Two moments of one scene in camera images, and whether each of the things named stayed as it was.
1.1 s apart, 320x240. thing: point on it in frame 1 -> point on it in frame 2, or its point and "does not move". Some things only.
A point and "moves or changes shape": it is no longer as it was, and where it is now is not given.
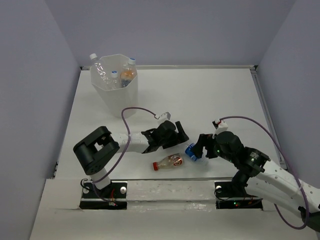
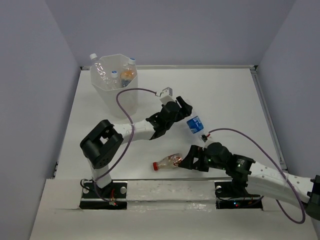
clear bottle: x=102 y=72 does not move
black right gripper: x=203 y=140 -> x=187 y=162
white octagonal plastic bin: x=116 y=82 does not move
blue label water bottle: x=189 y=150 moves or changes shape
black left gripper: x=179 y=138 -> x=186 y=109
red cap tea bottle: x=175 y=160 does not move
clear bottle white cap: x=114 y=81 does not move
